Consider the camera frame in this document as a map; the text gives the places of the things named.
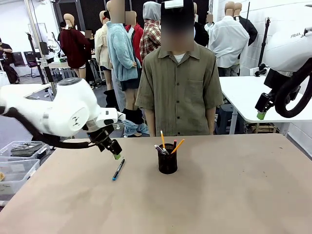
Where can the black marker with blue cap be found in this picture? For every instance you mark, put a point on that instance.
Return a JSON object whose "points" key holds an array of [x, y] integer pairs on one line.
{"points": [[118, 169]]}

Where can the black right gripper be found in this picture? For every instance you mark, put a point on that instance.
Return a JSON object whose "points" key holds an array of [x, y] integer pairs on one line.
{"points": [[265, 102]]}

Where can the person's left forearm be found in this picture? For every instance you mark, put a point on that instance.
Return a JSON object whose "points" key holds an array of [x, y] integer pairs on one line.
{"points": [[211, 122]]}

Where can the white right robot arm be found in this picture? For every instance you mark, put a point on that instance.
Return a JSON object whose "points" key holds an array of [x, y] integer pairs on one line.
{"points": [[285, 48]]}

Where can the black boom stand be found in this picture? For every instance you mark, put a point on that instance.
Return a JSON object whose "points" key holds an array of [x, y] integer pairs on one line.
{"points": [[248, 11]]}

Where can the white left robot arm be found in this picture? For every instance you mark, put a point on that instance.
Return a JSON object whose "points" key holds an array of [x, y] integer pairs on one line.
{"points": [[65, 109]]}

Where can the person in olive shirt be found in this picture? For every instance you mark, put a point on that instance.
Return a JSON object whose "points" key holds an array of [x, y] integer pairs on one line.
{"points": [[179, 90]]}

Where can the mannequin in red hoodie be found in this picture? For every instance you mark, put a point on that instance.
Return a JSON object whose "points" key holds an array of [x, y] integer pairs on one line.
{"points": [[137, 36]]}

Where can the black boots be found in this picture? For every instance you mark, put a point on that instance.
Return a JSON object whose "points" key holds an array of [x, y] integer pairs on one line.
{"points": [[111, 100]]}

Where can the black mesh pen holder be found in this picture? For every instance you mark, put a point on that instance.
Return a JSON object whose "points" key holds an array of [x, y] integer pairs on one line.
{"points": [[167, 163]]}

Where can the steel support column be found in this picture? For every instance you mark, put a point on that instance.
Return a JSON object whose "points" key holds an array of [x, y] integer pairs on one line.
{"points": [[40, 48]]}

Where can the blue jeans pile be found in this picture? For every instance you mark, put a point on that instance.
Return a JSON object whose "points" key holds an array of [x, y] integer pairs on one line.
{"points": [[135, 129]]}

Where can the white pen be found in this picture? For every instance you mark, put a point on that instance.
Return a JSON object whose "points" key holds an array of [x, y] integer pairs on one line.
{"points": [[161, 149]]}

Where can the mannequin in blue fleece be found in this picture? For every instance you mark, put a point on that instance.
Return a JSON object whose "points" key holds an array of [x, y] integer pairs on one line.
{"points": [[122, 53]]}

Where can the mannequin in cream shirt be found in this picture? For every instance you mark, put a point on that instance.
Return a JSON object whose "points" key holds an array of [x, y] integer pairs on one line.
{"points": [[102, 46]]}

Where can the mannequin in white shirt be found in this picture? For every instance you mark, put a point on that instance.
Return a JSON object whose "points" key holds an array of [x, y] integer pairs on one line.
{"points": [[228, 41]]}

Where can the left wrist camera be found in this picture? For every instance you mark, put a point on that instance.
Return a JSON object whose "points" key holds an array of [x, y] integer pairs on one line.
{"points": [[121, 116]]}

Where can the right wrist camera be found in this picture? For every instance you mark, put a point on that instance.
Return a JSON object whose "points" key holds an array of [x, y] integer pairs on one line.
{"points": [[260, 72]]}

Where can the black tripod stand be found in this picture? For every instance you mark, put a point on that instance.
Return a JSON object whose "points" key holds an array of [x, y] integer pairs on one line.
{"points": [[264, 44]]}

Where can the black trousers pile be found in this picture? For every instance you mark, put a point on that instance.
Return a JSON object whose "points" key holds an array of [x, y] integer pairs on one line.
{"points": [[134, 116]]}

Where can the clear plastic bin with tools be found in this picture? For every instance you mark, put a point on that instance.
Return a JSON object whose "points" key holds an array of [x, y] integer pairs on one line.
{"points": [[24, 148]]}

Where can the mannequin in black jacket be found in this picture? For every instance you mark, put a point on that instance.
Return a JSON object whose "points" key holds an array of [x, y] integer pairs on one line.
{"points": [[249, 29]]}

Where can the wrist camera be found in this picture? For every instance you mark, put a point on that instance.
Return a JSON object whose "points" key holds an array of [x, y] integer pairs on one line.
{"points": [[260, 72], [121, 116]]}

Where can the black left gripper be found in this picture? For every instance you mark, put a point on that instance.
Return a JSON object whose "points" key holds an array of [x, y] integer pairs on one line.
{"points": [[101, 135]]}

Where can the seated person in black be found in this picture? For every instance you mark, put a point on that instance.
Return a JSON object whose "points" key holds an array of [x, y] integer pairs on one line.
{"points": [[7, 61]]}

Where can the mannequin in maroon sweater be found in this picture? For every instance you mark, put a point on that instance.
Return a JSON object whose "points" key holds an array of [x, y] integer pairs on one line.
{"points": [[74, 48]]}

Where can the pink pen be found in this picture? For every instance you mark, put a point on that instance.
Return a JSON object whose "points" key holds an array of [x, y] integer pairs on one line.
{"points": [[174, 143]]}

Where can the yellow pencil with eraser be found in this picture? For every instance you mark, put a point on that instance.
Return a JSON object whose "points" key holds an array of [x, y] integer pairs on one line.
{"points": [[162, 140]]}

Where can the mannequin in plaid shirt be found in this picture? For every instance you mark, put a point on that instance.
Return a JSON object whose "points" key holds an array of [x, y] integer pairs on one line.
{"points": [[151, 31]]}

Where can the white work table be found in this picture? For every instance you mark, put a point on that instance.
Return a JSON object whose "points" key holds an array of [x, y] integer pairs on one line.
{"points": [[246, 97], [26, 89]]}

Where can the person's right forearm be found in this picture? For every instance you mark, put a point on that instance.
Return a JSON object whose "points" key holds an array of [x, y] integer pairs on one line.
{"points": [[150, 123]]}

